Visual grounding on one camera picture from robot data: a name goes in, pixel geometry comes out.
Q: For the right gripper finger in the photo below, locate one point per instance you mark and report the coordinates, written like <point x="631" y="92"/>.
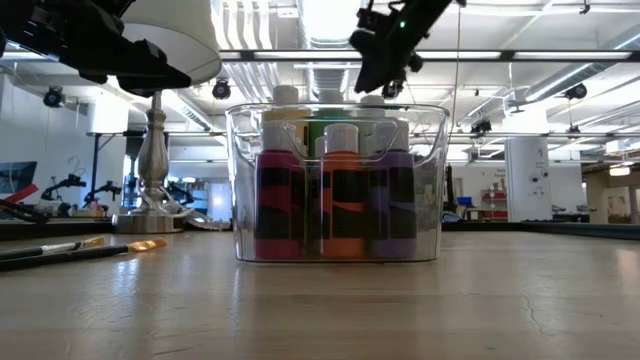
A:
<point x="380" y="70"/>

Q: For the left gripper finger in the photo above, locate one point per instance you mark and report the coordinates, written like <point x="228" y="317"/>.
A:
<point x="160" y="80"/>
<point x="145" y="55"/>

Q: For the large white paint bottle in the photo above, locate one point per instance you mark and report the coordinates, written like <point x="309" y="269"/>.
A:
<point x="372" y="100"/>

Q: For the large green paint bottle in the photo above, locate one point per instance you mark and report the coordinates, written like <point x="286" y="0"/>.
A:
<point x="330" y="97"/>

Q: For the large yellow paint bottle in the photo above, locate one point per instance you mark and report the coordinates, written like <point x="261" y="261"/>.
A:
<point x="286" y="95"/>

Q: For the black brush orange bristles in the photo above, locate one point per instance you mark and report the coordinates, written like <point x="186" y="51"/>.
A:
<point x="147" y="245"/>

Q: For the clear plastic bin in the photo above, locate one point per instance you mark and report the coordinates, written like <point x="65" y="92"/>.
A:
<point x="430" y="240"/>

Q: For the small purple paint bottle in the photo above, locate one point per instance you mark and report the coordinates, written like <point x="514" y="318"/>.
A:
<point x="392" y="247"/>

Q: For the small orange paint bottle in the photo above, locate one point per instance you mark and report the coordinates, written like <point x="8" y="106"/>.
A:
<point x="342" y="245"/>

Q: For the black brush silver ferrule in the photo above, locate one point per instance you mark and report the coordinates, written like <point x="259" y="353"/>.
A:
<point x="57" y="248"/>

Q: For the small magenta paint bottle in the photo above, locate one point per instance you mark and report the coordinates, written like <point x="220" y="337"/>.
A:
<point x="277" y="245"/>

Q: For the black background robot arm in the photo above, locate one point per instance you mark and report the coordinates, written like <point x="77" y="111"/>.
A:
<point x="62" y="187"/>
<point x="102" y="190"/>

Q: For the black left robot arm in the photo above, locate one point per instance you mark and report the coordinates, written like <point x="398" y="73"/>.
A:
<point x="20" y="20"/>

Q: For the black ceiling spotlight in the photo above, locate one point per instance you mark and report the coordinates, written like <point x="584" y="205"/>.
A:
<point x="392" y="91"/>
<point x="220" y="89"/>
<point x="575" y="91"/>
<point x="54" y="96"/>
<point x="481" y="126"/>

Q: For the long ceiling light strip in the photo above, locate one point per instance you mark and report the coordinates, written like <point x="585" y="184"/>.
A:
<point x="460" y="54"/>
<point x="300" y="54"/>

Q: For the white shade table lamp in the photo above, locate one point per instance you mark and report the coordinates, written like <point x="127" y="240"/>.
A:
<point x="152" y="160"/>

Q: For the black T stand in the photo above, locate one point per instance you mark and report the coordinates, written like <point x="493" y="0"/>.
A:
<point x="95" y="170"/>

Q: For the red black background device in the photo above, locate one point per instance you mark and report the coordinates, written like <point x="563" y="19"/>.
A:
<point x="15" y="192"/>

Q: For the red background shelf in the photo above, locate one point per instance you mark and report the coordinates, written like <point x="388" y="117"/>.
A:
<point x="495" y="200"/>

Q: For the white cylindrical column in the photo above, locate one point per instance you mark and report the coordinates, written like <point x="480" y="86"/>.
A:
<point x="530" y="190"/>

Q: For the silver ventilation duct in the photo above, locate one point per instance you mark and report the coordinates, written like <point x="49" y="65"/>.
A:
<point x="330" y="80"/>

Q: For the white wall box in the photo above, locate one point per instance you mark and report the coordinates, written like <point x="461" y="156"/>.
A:
<point x="107" y="117"/>

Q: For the black ceiling rail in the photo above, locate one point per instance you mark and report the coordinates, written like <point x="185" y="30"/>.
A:
<point x="500" y="55"/>

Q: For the blue wall monitor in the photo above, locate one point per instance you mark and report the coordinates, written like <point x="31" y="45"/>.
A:
<point x="17" y="175"/>

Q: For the black metal table frame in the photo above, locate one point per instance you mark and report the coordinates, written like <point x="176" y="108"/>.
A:
<point x="50" y="231"/>

